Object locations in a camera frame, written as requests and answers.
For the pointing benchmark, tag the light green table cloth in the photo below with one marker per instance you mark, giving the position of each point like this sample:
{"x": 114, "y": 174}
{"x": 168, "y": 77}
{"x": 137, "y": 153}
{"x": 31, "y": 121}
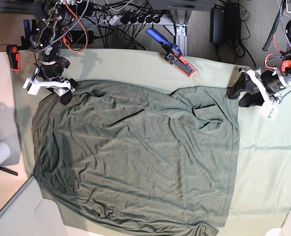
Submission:
{"x": 262, "y": 193}

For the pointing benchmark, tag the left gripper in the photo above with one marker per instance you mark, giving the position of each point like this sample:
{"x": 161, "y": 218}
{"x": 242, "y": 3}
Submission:
{"x": 273, "y": 81}

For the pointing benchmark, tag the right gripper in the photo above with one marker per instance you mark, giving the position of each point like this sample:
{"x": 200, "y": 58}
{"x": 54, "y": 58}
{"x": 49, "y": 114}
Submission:
{"x": 52, "y": 71}

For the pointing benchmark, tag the blue orange corner clamp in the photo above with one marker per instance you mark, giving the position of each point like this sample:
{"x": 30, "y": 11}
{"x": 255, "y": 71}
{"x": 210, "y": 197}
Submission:
{"x": 13, "y": 50}

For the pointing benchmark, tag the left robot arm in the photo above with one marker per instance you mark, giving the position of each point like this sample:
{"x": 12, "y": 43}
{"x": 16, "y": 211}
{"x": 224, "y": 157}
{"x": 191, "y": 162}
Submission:
{"x": 282, "y": 60}

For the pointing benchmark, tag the black power adapter right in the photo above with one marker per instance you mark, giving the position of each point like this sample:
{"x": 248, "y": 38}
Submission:
{"x": 233, "y": 20}

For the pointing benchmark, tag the black power brick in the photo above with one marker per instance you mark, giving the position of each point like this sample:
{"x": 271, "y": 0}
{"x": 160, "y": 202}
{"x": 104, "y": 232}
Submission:
{"x": 78, "y": 37}

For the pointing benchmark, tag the black tripod leg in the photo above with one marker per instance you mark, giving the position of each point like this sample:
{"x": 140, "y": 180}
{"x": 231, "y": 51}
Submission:
{"x": 9, "y": 171}

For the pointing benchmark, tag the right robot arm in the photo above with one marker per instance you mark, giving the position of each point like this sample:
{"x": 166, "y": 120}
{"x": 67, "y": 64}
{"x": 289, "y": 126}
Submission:
{"x": 50, "y": 34}

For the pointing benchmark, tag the black power adapter left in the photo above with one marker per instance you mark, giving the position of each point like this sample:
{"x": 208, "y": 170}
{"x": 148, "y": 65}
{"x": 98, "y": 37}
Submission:
{"x": 217, "y": 25}

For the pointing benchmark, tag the black power adapter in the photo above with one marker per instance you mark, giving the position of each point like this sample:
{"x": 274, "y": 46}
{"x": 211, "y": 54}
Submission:
{"x": 233, "y": 20}
{"x": 217, "y": 25}

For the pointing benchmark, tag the white power strip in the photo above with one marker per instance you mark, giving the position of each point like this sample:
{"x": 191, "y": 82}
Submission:
{"x": 119, "y": 20}

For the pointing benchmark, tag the green grey T-shirt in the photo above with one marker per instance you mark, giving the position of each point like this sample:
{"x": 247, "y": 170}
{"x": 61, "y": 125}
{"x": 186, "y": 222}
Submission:
{"x": 138, "y": 161}

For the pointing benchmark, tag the aluminium frame post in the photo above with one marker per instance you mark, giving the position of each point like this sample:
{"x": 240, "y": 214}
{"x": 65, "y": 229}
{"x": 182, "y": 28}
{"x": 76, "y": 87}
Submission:
{"x": 181, "y": 20}

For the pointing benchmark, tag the blue orange bar clamp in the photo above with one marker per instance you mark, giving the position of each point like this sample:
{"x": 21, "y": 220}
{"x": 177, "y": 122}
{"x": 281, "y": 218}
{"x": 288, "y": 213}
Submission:
{"x": 173, "y": 53}

